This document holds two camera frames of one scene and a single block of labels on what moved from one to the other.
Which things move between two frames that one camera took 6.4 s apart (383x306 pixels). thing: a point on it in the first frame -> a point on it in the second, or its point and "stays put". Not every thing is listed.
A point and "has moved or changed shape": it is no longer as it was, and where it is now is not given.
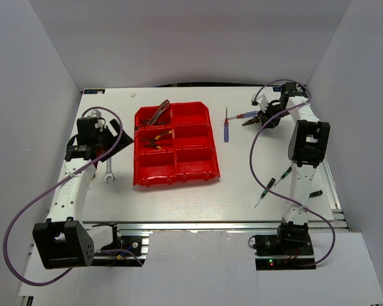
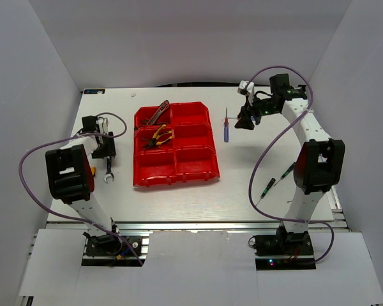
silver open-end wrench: (108, 171) stays put
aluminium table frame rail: (206, 225) stays put
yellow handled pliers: (256, 119) has moved or changed shape
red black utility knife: (163, 106) stays put
